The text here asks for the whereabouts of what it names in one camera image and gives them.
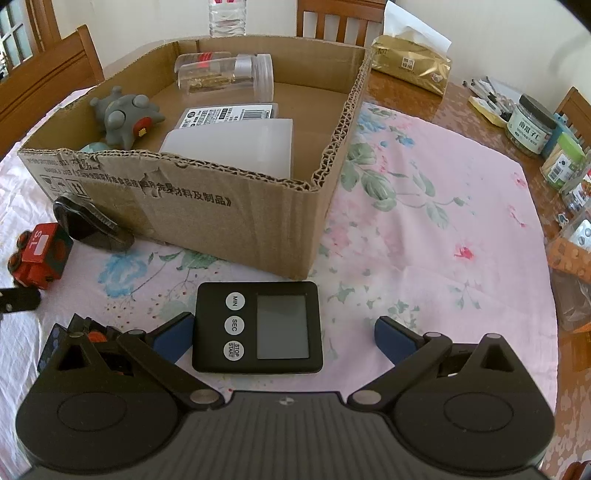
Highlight clear plastic water bottle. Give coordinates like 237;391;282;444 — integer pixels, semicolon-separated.
209;0;247;38

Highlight white labelled box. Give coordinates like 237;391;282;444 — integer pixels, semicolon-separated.
177;102;280;127

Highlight green label jar black lid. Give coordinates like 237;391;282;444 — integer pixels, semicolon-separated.
505;93;557;155

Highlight wooden chair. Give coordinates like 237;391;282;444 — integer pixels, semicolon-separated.
554;86;591;153
0;24;106;162
295;0;389;40

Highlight gold tissue pack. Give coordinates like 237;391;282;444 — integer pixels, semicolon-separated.
372;0;452;96

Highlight pink floral tablecloth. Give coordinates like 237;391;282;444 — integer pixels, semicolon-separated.
0;88;561;416

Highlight black glossy tape dispenser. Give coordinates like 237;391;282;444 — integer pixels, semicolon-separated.
52;194;134;252

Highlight red toy train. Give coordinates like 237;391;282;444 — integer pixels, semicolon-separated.
8;222;75;291

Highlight translucent plastic box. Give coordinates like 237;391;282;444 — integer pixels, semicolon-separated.
159;117;295;181

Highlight pill bottle silver cap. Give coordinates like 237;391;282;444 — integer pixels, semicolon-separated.
174;51;232;75

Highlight green lid toothpick container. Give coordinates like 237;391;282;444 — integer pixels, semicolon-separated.
540;136;587;190

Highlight yellow sticky note pad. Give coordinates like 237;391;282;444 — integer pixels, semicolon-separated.
468;95;509;127

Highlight black digital timer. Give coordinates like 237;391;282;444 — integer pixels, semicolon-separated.
191;281;324;374

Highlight clear plastic jar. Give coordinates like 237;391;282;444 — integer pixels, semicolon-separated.
178;53;274;100

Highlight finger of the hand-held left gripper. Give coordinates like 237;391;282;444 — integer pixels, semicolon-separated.
0;288;41;315

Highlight cardboard box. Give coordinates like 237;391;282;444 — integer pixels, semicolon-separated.
17;34;374;281

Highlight large clear jar black lid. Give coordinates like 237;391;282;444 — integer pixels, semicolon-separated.
546;217;591;333

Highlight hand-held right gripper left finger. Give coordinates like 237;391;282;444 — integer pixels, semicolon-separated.
34;311;227;411

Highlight grey rubber toy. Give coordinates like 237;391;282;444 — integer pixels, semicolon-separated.
90;88;166;149

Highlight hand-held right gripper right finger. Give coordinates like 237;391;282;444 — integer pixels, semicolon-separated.
346;316;539;411

